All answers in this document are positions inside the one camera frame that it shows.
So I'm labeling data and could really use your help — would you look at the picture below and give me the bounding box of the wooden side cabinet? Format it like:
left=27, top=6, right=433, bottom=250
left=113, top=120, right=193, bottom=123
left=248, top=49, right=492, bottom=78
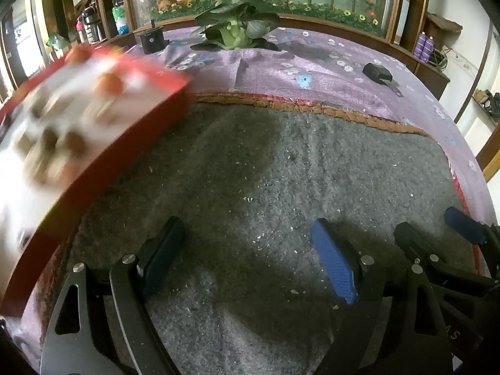
left=388, top=0, right=464, bottom=100

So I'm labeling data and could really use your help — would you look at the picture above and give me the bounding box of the red shallow box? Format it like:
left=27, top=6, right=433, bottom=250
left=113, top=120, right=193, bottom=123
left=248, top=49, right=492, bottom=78
left=0, top=45, right=191, bottom=317

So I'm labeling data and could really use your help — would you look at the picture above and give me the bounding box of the purple floral tablecloth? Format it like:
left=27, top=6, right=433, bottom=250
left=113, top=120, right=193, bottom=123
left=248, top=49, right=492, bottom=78
left=0, top=27, right=492, bottom=375

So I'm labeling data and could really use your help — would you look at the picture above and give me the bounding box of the coiled cable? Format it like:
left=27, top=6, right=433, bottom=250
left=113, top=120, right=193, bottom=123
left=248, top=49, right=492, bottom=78
left=429, top=47, right=451, bottom=69

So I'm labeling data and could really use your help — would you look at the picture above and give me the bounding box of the orange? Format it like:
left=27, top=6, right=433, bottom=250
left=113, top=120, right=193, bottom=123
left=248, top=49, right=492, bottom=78
left=64, top=45, right=93, bottom=63
left=96, top=73, right=124, bottom=95

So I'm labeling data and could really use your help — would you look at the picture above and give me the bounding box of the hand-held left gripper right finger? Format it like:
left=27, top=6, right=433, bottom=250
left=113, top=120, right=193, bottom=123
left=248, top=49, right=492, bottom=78
left=311, top=218, right=454, bottom=375

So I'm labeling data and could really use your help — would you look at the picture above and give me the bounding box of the green plastic bag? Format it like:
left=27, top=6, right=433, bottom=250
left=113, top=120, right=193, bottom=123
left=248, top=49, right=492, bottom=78
left=46, top=32, right=72, bottom=50

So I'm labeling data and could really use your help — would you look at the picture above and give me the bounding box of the dark shoe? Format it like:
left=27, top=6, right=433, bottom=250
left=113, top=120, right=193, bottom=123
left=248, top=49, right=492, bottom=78
left=473, top=90, right=500, bottom=117

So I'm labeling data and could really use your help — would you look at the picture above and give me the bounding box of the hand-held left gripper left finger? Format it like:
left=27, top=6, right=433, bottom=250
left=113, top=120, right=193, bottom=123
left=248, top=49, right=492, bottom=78
left=41, top=216, right=185, bottom=375

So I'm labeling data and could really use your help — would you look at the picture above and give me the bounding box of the grey felt mat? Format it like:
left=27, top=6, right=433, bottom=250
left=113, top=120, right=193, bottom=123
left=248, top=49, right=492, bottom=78
left=23, top=93, right=493, bottom=375

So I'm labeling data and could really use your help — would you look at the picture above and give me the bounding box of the green capped bottle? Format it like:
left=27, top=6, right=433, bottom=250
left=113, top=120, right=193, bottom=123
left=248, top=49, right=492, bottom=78
left=111, top=0, right=129, bottom=37

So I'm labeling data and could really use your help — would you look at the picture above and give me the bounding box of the brown kiwi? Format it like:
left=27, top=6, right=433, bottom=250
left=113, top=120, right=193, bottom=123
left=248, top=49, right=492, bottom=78
left=64, top=131, right=90, bottom=156
left=39, top=128, right=61, bottom=151

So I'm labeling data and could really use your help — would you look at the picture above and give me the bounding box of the black cylindrical device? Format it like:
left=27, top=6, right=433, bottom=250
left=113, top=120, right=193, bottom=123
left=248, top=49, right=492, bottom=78
left=135, top=19, right=167, bottom=54

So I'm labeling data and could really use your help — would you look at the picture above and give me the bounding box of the black thermos flask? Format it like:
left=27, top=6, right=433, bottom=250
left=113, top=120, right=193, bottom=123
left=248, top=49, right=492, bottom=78
left=80, top=7, right=103, bottom=43

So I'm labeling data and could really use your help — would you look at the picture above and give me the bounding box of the green leafy vegetable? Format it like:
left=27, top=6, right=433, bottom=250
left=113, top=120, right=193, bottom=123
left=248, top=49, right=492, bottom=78
left=190, top=0, right=281, bottom=51

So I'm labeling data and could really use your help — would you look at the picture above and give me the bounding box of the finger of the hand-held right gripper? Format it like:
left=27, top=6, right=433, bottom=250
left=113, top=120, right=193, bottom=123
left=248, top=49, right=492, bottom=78
left=444, top=206, right=500, bottom=278
left=394, top=222, right=500, bottom=362

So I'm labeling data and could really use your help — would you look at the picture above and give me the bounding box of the small black device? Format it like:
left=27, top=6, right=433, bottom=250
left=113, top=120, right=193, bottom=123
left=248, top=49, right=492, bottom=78
left=362, top=62, right=404, bottom=98

